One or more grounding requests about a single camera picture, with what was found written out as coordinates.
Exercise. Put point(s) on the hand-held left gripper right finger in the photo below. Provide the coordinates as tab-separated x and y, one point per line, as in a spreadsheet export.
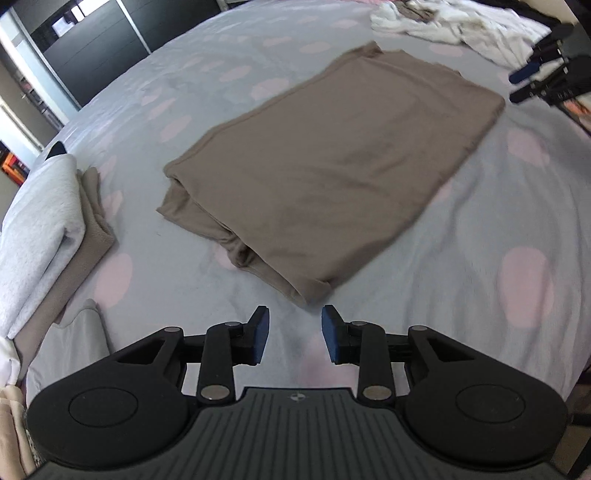
328	334

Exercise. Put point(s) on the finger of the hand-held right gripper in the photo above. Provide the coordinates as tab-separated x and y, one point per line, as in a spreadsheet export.
524	73
524	94

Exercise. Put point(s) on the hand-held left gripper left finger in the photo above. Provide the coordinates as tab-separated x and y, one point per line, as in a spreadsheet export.
262	334

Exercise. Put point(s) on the taupe shirt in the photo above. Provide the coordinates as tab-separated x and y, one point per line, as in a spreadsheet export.
323	161

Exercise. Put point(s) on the white crumpled garment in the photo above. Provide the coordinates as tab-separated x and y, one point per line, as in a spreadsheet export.
461	27

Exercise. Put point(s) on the striped garment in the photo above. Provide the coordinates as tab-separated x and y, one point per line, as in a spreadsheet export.
422	11

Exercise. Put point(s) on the grey pink-dotted bed sheet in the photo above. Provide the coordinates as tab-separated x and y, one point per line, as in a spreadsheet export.
461	230

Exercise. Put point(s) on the folded light grey shirt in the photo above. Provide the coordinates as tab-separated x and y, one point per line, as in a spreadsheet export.
78	341

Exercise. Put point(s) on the folded taupe fleece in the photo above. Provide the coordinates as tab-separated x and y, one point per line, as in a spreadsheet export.
92	240

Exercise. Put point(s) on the folded white-grey sweater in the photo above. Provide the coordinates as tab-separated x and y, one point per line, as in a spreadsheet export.
41	221

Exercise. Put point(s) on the folded white garment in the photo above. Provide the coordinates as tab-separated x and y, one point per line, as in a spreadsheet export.
7	360

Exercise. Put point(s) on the folded beige sweater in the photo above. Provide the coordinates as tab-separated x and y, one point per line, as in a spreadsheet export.
11	424

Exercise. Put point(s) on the dark navy cloth piece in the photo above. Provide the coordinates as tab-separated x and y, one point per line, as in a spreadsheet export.
56	148

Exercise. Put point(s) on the orange shelf unit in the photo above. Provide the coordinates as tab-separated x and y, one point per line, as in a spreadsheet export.
11	166

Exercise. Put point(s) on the black wardrobe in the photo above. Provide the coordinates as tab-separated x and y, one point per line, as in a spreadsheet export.
92	46

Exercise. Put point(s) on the white door frame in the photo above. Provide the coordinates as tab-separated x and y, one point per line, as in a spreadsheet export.
21	127

